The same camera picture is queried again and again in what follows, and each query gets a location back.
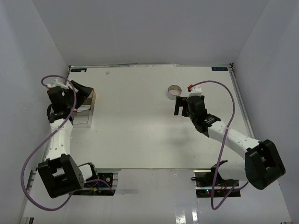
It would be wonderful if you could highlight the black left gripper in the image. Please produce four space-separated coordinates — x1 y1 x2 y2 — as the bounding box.
63 80 93 110

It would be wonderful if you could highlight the pink capped white marker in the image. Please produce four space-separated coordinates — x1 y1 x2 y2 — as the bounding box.
74 108 90 113

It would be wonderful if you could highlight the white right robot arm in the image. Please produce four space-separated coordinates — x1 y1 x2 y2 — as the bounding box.
174 96 286 190

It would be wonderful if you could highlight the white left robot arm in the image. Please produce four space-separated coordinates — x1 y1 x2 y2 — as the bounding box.
37 79 99 198

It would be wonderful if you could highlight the large white tape roll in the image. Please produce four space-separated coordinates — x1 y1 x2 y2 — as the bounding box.
167 85 182 100

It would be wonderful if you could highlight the black label left corner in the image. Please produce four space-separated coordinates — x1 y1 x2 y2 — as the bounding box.
71 68 87 72

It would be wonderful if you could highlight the black label corner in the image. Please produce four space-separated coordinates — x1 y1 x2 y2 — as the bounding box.
211 67 228 71
71 68 87 72

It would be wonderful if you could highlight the clear brown organizer container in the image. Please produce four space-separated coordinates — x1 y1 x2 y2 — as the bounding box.
73 89 96 128

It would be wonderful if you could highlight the black label right corner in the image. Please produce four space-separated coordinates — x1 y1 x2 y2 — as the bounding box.
211 67 228 71

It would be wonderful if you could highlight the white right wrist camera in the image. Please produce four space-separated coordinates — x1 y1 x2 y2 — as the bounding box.
187 85 202 98

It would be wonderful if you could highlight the aluminium rail right edge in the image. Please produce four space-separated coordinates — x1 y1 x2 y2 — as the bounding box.
228 63 257 143

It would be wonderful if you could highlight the aluminium rail edge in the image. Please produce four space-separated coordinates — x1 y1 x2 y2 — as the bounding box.
26 170 37 194
228 63 257 143

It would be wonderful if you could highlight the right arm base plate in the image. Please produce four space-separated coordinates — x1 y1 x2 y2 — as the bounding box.
191 171 237 198

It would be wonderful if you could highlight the aluminium rail left edge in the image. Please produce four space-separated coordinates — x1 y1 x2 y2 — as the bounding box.
26 170 37 194

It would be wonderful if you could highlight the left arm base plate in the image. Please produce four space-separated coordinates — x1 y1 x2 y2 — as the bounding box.
69 172 116 196

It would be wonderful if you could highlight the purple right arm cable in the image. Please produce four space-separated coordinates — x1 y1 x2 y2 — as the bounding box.
190 80 249 210

